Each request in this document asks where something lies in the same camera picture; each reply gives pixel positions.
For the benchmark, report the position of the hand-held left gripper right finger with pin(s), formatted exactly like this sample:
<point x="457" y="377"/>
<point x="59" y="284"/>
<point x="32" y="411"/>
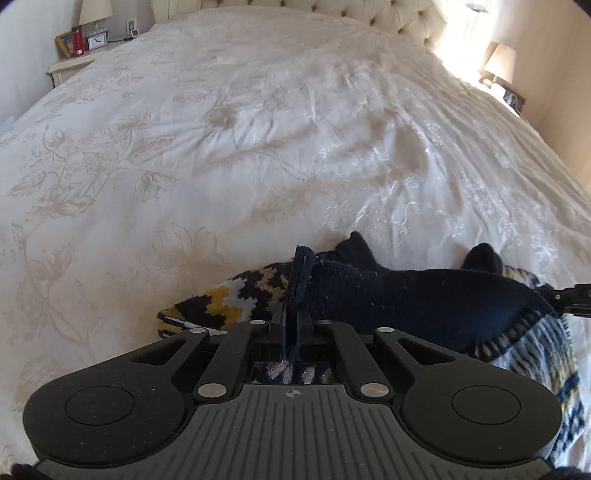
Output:
<point x="304" y="333"/>

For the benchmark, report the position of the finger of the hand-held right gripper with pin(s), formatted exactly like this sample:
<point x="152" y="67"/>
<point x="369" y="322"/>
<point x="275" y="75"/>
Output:
<point x="570" y="297"/>

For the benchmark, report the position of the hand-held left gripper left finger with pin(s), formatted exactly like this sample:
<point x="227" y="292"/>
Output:
<point x="279" y="333"/>

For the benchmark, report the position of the navy yellow white patterned sweater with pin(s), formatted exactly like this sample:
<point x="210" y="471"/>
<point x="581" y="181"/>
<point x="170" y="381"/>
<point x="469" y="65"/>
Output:
<point x="415" y="304"/>

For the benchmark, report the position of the white floral bedspread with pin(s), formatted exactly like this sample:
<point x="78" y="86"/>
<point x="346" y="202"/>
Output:
<point x="258" y="147"/>

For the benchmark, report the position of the table lamp with beige shade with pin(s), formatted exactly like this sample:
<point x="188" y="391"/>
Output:
<point x="501" y="62"/>

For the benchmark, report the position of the cream tufted headboard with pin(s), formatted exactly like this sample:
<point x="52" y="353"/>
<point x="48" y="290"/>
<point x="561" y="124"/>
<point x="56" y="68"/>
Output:
<point x="369" y="18"/>

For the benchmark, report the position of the cream wooden nightstand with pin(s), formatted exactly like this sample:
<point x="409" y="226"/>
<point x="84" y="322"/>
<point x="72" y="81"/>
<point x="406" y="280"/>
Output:
<point x="74" y="67"/>

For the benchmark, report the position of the white alarm clock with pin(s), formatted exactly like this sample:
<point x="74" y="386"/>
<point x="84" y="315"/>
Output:
<point x="97" y="41"/>

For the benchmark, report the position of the red bottle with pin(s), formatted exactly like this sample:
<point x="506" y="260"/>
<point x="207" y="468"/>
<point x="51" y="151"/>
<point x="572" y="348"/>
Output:
<point x="78" y="42"/>

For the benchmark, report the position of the table lamp with white shade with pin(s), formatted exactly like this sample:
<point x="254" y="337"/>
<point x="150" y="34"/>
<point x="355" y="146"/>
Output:
<point x="95" y="11"/>

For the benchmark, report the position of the dark picture frame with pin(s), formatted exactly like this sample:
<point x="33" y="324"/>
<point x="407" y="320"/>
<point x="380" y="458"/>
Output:
<point x="514" y="101"/>

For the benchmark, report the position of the white wall outlet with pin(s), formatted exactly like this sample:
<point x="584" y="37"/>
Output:
<point x="131" y="26"/>

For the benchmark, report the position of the wooden picture frame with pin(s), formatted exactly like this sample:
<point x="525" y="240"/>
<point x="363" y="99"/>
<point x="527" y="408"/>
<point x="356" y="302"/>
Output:
<point x="64" y="45"/>

